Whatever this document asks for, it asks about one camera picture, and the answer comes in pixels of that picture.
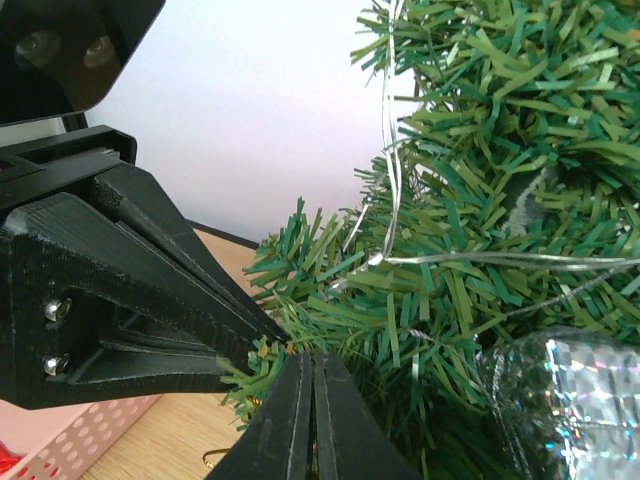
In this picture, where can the black frame rail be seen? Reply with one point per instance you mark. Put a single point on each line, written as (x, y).
(235, 239)

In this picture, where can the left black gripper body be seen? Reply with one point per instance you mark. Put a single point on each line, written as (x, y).
(35, 169)

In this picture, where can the silver gift box ornament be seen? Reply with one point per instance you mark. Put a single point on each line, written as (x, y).
(567, 404)

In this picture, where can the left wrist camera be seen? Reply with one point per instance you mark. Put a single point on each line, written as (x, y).
(63, 57)

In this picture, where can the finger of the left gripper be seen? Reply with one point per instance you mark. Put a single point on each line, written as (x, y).
(93, 309)
(139, 202)

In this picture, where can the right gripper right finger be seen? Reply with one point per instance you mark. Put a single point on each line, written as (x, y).
(349, 442)

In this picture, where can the clear led string lights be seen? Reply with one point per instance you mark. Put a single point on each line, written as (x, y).
(511, 146)

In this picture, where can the small green christmas tree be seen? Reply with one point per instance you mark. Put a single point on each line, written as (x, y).
(409, 343)

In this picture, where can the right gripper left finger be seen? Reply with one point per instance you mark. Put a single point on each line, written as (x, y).
(277, 444)

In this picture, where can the pink plastic basket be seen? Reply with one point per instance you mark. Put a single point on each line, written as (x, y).
(63, 442)

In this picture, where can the red ribbon bow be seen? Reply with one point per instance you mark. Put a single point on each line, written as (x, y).
(8, 459)

